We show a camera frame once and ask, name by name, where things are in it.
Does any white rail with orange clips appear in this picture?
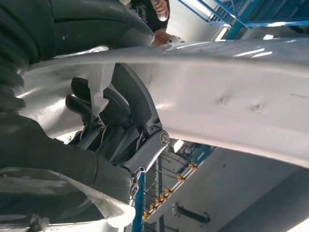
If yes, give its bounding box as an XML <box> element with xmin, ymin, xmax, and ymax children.
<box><xmin>142</xmin><ymin>161</ymin><xmax>197</xmax><ymax>221</ymax></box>

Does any blue metal shelf rack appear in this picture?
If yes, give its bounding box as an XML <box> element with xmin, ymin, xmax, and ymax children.
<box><xmin>177</xmin><ymin>0</ymin><xmax>309</xmax><ymax>41</ymax></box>

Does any person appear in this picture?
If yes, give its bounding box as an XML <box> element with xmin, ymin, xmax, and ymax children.
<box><xmin>125</xmin><ymin>0</ymin><xmax>172</xmax><ymax>46</ymax></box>

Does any dark metal bracket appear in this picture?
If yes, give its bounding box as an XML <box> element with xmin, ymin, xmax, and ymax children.
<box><xmin>172</xmin><ymin>202</ymin><xmax>210</xmax><ymax>224</ymax></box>

